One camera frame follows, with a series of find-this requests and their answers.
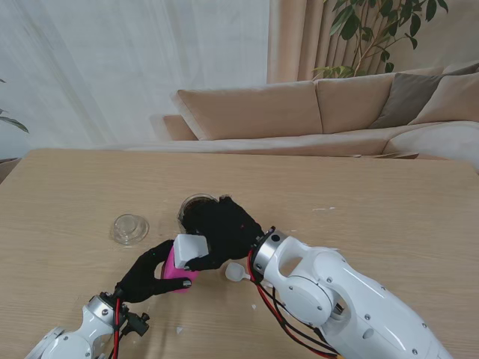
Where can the white square jar cap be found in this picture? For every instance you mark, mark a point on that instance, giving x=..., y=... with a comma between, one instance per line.
x=191, y=247

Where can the clear glass jar lid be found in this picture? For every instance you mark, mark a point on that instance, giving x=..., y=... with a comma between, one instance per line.
x=125, y=226

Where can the grey sofa cushion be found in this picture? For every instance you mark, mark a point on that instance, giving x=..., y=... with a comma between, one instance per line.
x=408, y=97

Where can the beige sofa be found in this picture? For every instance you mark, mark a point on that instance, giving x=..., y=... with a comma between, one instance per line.
x=254, y=112

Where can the small green plant leaves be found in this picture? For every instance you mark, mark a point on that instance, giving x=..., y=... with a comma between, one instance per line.
x=15, y=123

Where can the pink coffee jar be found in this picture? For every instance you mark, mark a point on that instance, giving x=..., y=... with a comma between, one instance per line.
x=172, y=271

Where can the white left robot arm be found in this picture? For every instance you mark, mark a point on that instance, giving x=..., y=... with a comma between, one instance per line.
x=78, y=336

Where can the beige pleated curtain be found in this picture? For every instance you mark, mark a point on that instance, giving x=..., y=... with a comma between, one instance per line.
x=292, y=41

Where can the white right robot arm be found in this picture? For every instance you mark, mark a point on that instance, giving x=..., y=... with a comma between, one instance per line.
x=344, y=295

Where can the tall green leafy plant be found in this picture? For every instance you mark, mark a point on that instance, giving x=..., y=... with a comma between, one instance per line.
x=351, y=26

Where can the glass jar of coffee beans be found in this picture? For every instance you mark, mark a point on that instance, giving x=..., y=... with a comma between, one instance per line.
x=194, y=203

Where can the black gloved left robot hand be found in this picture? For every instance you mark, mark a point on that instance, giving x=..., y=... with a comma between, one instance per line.
x=142, y=280

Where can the beige sofa cushion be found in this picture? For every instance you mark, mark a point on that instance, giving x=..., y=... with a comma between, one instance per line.
x=453, y=99

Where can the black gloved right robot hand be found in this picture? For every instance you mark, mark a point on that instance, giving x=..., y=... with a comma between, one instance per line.
x=228, y=232

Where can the white sheer curtain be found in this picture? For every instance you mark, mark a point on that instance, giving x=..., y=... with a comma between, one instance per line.
x=131, y=67

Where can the white plastic spoon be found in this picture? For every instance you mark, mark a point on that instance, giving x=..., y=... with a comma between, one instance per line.
x=235, y=272

